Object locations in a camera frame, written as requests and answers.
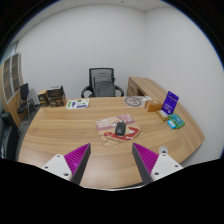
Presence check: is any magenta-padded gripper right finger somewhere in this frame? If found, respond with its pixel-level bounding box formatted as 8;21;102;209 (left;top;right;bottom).
131;142;184;185

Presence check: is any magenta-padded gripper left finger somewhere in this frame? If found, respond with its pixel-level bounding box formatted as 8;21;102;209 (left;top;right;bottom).
41;142;92;185

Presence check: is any black computer mouse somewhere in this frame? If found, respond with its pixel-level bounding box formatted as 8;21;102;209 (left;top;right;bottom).
114;121;128;137

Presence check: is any small blue pack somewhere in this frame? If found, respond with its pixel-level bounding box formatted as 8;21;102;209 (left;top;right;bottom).
166;119;178;130

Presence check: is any green pack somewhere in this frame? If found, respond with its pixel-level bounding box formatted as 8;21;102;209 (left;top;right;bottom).
168;113;186;129

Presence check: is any small yellow box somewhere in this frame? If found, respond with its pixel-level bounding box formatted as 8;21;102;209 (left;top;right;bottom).
155;109;170;122

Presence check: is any black sofa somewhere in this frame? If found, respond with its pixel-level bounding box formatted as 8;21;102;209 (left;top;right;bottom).
0;111;21;161

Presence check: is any small orange box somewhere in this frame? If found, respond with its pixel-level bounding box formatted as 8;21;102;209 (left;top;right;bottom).
144;99;164;113

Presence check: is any purple standing card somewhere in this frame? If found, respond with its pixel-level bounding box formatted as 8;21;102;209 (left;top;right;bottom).
161;90;180;116

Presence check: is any wide brown carton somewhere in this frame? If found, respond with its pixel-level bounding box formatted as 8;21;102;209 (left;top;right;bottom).
47;94;67;108

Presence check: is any white printed paper sheet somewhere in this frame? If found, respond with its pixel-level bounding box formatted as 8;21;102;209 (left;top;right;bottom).
65;97;90;110

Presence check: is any white sheet with round print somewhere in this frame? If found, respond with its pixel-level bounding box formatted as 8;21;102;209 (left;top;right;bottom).
124;95;148;108

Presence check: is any black box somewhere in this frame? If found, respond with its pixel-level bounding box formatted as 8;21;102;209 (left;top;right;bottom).
46;85;65;99

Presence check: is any black visitor chair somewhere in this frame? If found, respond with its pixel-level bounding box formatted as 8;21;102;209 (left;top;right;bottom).
16;82;36;116

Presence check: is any wooden side desk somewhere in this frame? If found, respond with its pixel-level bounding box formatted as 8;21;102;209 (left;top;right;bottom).
126;76;168;101

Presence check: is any black mesh office chair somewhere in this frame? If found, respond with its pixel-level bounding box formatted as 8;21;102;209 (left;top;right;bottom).
80;67;125;98

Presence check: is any wooden shelf unit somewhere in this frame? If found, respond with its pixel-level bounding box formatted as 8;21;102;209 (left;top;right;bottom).
0;52;25;118

